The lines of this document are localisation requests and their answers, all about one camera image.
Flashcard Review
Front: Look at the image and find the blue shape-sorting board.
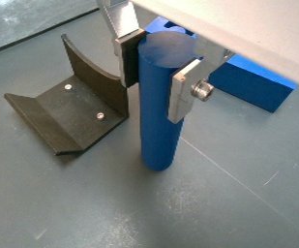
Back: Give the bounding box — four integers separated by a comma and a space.
144, 15, 297, 114

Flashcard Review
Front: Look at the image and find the black curved cradle stand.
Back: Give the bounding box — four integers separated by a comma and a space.
4, 36, 128, 155

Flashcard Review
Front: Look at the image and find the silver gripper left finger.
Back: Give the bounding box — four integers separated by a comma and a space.
96, 0, 147, 88

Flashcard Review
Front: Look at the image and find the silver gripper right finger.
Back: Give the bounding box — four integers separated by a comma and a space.
167, 36, 235, 123

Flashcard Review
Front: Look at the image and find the blue round cylinder peg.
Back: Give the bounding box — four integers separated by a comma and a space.
137, 31, 193, 171

